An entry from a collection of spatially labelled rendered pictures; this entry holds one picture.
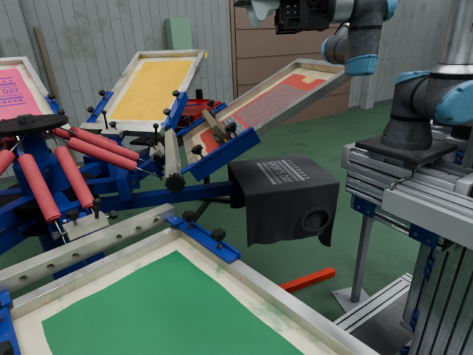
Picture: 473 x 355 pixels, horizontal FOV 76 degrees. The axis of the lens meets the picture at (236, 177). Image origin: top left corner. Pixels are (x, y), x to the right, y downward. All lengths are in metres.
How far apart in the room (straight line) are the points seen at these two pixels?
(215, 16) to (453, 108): 4.79
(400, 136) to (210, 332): 0.80
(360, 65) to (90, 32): 4.30
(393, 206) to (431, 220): 0.11
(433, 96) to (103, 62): 4.37
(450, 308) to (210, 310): 0.96
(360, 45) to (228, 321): 0.74
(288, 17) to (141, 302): 0.79
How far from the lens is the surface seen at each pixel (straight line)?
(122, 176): 1.48
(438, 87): 0.97
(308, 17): 0.78
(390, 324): 1.93
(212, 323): 0.83
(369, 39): 0.82
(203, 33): 5.34
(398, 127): 1.09
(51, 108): 2.37
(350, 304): 2.25
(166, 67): 2.43
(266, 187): 1.45
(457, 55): 0.97
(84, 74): 4.82
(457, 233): 0.95
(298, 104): 1.24
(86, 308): 0.97
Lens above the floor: 1.59
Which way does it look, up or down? 24 degrees down
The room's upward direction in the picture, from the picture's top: 3 degrees counter-clockwise
